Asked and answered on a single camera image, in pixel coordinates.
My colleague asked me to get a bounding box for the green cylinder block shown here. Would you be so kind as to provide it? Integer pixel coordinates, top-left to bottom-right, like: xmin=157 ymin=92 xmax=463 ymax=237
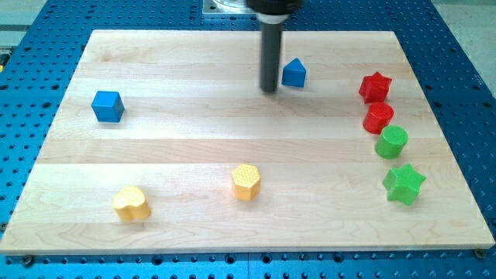
xmin=374 ymin=125 xmax=408 ymax=160

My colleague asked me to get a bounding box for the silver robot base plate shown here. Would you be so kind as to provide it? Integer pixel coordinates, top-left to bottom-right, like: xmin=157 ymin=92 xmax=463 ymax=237
xmin=202 ymin=0 xmax=253 ymax=16

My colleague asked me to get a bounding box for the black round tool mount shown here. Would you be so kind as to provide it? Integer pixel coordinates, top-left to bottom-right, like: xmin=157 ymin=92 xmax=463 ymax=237
xmin=246 ymin=0 xmax=304 ymax=24

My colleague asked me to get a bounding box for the green star block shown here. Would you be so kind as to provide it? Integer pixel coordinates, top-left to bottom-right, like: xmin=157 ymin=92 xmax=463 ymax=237
xmin=382 ymin=164 xmax=426 ymax=206

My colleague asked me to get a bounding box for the yellow hexagon block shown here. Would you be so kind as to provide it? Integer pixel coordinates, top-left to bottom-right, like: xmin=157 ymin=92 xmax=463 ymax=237
xmin=231 ymin=164 xmax=261 ymax=201

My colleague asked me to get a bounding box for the blue cube block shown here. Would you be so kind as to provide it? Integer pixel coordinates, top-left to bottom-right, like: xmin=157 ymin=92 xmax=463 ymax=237
xmin=91 ymin=91 xmax=125 ymax=122

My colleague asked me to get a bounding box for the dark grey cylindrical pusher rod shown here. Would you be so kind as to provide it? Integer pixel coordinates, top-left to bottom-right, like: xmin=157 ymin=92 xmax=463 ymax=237
xmin=260 ymin=22 xmax=284 ymax=94

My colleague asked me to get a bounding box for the blue triangle block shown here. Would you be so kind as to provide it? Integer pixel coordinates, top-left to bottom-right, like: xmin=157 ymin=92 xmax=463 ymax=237
xmin=281 ymin=58 xmax=307 ymax=88

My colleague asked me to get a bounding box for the yellow heart block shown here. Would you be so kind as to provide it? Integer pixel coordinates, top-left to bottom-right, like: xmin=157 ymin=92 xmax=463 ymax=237
xmin=112 ymin=185 xmax=151 ymax=222

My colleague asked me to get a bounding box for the light wooden board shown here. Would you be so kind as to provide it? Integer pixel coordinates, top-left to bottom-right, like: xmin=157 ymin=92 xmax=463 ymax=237
xmin=1 ymin=29 xmax=494 ymax=255

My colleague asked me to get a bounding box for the red star block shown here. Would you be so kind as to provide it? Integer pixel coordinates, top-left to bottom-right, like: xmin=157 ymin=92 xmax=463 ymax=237
xmin=359 ymin=71 xmax=392 ymax=104

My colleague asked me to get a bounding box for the red cylinder block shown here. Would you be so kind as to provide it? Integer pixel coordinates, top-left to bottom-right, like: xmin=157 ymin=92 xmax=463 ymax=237
xmin=363 ymin=102 xmax=394 ymax=134

